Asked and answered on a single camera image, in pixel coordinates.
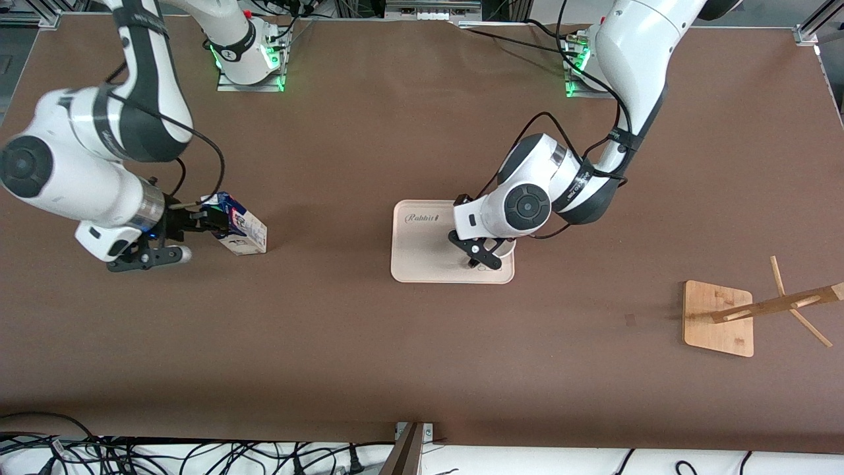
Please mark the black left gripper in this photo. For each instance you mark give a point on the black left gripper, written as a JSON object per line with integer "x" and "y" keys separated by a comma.
{"x": 473, "y": 263}

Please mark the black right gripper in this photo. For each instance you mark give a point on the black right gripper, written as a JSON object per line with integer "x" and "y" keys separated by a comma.
{"x": 177, "y": 222}

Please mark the blue milk carton green cap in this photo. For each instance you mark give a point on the blue milk carton green cap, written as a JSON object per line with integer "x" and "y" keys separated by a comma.
{"x": 244, "y": 232}

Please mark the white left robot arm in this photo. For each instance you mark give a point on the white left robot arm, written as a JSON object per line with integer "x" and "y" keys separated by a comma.
{"x": 633, "y": 53}

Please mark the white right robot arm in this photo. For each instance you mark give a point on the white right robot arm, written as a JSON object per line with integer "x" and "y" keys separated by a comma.
{"x": 79, "y": 185}

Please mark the cream tray with bear print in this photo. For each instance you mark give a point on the cream tray with bear print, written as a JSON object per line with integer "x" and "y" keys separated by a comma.
{"x": 422, "y": 257}

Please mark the wooden mug tree rack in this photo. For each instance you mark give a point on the wooden mug tree rack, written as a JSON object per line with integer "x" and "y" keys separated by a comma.
{"x": 712, "y": 316}

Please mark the aluminium profile post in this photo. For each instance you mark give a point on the aluminium profile post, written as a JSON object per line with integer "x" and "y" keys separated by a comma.
{"x": 425, "y": 432}

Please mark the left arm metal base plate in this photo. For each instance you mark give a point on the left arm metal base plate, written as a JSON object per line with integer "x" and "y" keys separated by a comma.
{"x": 583, "y": 94}

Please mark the aluminium frame corner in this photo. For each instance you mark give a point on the aluminium frame corner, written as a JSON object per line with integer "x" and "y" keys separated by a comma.
{"x": 808, "y": 33}
{"x": 39, "y": 16}

